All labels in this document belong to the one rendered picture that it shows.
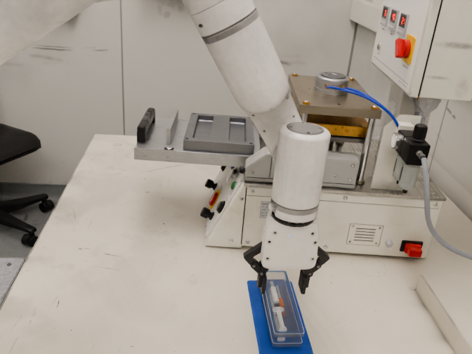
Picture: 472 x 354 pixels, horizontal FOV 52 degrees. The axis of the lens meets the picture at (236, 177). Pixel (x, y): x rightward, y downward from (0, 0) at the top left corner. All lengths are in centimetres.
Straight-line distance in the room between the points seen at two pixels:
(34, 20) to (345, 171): 71
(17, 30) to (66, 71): 201
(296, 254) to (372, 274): 33
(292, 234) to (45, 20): 51
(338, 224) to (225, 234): 27
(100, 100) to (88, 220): 148
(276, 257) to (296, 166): 18
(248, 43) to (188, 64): 190
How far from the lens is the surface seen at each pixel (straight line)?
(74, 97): 272
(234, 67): 71
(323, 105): 107
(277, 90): 73
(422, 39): 105
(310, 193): 80
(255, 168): 107
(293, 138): 76
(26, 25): 68
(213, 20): 70
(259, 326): 97
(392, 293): 113
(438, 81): 108
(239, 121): 129
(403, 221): 119
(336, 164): 109
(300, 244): 87
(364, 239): 119
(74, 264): 113
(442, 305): 107
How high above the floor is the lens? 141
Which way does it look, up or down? 26 degrees down
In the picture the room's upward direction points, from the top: 5 degrees clockwise
